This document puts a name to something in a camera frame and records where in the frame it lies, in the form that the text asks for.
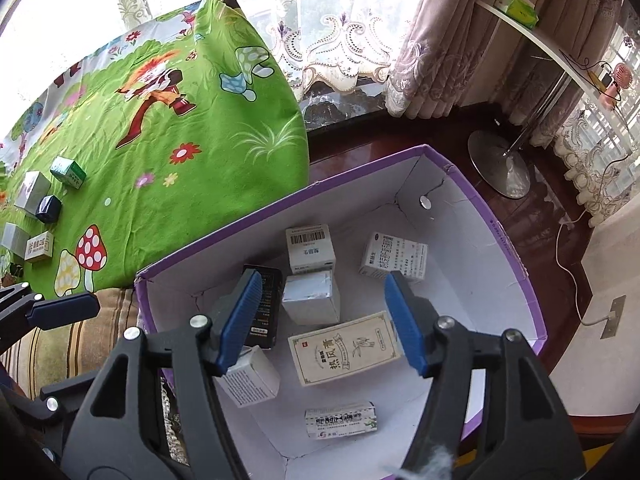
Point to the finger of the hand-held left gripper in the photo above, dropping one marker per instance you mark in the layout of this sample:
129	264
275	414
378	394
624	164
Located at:
65	309
60	400

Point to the pink patterned curtain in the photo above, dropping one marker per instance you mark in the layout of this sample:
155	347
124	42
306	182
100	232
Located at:
450	35

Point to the white side table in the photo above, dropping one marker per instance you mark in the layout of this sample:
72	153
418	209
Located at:
500	165

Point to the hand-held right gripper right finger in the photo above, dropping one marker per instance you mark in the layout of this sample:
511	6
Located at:
405	320

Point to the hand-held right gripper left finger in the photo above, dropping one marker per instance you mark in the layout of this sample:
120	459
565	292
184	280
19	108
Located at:
240	320

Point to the dark blue carton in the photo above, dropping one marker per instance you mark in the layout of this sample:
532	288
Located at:
48	208

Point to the purple cardboard box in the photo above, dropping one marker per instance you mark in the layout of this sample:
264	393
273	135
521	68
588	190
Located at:
475	270

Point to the beige carton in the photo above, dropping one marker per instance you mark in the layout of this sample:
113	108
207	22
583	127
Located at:
39	247

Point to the white charger plug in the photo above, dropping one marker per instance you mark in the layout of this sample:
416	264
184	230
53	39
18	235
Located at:
602	80

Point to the silver grey carton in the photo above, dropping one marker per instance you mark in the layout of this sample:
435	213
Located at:
31	192
12	240

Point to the pink handheld fan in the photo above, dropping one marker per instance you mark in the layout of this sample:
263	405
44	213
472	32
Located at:
617	85

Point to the metal floor socket plate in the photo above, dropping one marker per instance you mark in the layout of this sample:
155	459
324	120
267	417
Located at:
617	305

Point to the green cartoon printed blanket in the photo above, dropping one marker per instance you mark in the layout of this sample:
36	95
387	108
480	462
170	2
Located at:
210	125

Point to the green tissue pack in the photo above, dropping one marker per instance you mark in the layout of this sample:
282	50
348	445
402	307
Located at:
517	10

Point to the pile of small cartons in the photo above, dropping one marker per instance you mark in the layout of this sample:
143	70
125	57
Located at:
310	300

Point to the green white carton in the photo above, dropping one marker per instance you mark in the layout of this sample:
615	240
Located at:
67	172

